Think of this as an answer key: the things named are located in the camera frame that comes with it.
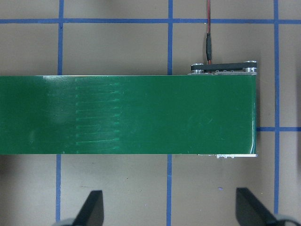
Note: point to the green conveyor belt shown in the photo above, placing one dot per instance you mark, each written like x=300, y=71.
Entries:
x=141, y=113

